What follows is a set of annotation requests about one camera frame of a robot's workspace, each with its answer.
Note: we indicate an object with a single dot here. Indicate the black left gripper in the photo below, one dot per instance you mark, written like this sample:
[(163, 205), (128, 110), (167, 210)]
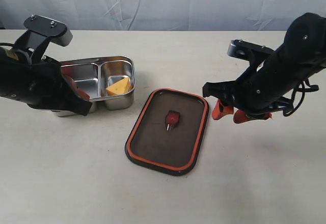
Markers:
[(42, 86)]

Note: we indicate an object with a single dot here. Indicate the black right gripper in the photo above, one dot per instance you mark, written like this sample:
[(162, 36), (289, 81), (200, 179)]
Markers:
[(259, 92)]

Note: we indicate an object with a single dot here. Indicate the steel two-compartment lunch box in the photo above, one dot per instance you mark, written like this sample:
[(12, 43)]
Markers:
[(94, 75)]

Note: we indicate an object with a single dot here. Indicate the yellow toy cheese wedge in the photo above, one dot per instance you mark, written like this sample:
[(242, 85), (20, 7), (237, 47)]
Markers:
[(120, 87)]

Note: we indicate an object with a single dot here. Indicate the dark transparent lunch box lid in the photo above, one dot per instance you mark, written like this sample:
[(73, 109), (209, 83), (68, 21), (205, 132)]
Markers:
[(168, 132)]

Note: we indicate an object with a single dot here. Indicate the wrinkled blue-grey backdrop cloth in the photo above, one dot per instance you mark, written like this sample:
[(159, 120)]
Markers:
[(162, 15)]

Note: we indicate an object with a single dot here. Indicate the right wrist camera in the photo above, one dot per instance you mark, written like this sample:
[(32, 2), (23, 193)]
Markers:
[(253, 53)]

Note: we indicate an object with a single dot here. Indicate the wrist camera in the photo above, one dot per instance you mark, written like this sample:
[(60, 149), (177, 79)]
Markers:
[(40, 31), (253, 53)]

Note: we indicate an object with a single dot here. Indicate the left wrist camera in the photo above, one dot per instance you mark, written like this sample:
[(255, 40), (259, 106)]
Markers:
[(40, 31)]

